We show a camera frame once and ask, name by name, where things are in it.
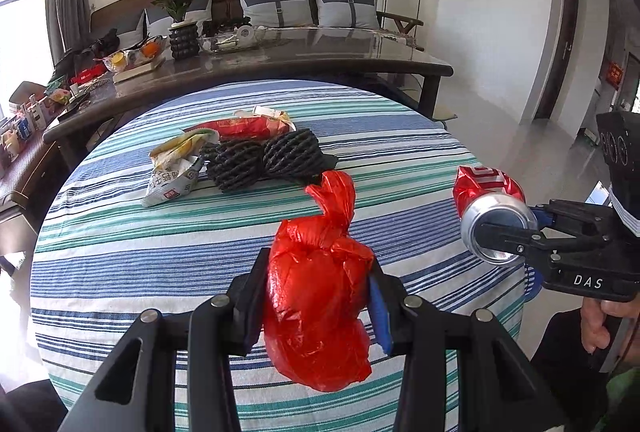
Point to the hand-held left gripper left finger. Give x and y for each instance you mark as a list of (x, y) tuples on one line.
[(245, 312)]

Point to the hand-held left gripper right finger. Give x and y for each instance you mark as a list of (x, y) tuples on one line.
[(377, 312)]

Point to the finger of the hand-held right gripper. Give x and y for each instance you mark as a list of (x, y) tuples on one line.
[(515, 239), (560, 212)]

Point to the blue plastic basket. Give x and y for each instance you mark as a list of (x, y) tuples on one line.
[(532, 284)]

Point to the crushed red drink can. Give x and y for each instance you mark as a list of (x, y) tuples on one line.
[(492, 184)]

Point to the red plastic bag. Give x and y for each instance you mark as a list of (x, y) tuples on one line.
[(315, 292)]

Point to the white paper carton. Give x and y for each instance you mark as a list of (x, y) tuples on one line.
[(170, 184)]

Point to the yellowish plastic snack wrapper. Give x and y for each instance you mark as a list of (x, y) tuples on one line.
[(180, 146)]

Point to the person's right hand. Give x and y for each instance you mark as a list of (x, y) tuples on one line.
[(595, 324)]

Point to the person's dark clothing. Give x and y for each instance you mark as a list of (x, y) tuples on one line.
[(560, 362)]

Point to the striped blue green tablecloth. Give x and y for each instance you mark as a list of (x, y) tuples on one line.
[(125, 262)]

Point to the beige low stool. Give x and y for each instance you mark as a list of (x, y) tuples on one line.
[(444, 115)]

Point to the black plastic wrapper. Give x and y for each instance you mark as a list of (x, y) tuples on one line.
[(328, 160)]

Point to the dark wooden door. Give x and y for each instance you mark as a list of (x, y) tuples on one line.
[(557, 52)]

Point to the red snack wrapper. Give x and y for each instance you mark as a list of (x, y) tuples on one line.
[(235, 129)]

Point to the white beige snack wrapper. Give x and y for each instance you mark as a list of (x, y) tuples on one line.
[(265, 113)]

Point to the patterned sofa blanket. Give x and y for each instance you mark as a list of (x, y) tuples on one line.
[(400, 32)]

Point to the brown wooden bench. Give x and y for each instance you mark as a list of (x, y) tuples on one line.
[(25, 192)]

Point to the beige book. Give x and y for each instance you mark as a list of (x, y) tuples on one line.
[(140, 71)]

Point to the dark glass-top coffee table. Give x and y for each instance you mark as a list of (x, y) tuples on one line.
[(300, 53)]

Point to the black phone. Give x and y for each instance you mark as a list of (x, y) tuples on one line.
[(70, 113)]

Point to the glass tea tray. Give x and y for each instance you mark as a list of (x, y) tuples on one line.
[(225, 43)]

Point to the green plant in black vase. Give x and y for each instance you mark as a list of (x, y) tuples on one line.
[(182, 42)]

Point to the glass fruit bowl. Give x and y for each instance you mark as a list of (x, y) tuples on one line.
[(130, 57)]

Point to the red flat box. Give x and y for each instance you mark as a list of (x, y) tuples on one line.
[(87, 73)]

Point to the grey two-tone pillow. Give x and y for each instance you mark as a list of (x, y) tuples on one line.
[(122, 27), (200, 9), (345, 9), (275, 4)]

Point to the cluster of small bottles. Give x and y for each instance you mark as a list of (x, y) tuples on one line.
[(22, 127)]

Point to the black bag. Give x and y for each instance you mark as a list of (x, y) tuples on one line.
[(102, 44)]

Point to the cardboard box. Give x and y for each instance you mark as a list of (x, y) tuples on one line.
[(27, 91)]

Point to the large bright window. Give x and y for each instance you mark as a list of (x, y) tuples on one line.
[(25, 12)]

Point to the red wall decoration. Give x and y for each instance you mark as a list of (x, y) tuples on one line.
[(614, 74)]

